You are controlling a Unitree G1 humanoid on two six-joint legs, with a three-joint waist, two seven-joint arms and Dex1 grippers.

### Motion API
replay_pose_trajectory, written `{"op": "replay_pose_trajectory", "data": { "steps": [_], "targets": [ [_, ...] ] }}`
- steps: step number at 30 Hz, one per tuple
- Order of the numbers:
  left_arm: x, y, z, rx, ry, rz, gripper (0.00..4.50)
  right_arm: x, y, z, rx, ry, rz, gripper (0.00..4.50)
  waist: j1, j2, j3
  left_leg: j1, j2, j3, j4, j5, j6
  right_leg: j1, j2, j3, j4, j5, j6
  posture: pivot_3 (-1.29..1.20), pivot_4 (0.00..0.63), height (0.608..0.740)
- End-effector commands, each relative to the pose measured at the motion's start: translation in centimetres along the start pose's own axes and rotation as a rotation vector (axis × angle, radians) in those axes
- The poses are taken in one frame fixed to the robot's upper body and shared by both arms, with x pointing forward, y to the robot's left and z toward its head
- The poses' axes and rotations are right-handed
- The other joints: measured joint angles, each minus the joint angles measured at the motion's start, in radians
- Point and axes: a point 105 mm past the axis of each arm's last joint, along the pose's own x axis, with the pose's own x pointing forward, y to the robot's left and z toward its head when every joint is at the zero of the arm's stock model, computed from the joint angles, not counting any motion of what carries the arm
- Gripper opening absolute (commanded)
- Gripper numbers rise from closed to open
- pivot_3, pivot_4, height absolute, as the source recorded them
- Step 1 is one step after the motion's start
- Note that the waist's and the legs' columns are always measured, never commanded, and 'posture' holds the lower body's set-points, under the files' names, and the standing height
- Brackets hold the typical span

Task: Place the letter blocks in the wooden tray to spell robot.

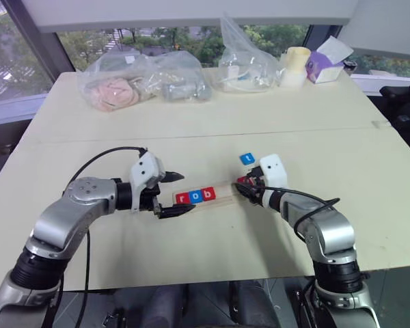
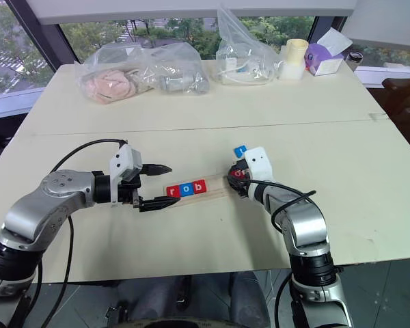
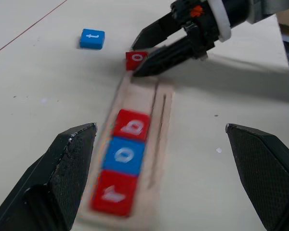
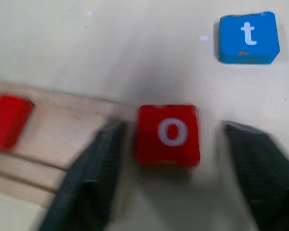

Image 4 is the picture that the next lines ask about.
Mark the wooden tray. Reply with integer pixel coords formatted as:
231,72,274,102
0,80,135,207

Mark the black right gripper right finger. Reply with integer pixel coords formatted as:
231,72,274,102
223,121,289,231

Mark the blue letter t block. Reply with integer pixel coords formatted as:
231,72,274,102
217,11,281,65

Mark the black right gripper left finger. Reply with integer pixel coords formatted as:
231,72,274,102
37,122,126,231

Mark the red letter o block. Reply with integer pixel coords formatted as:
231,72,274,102
0,93,35,150
134,104,201,167

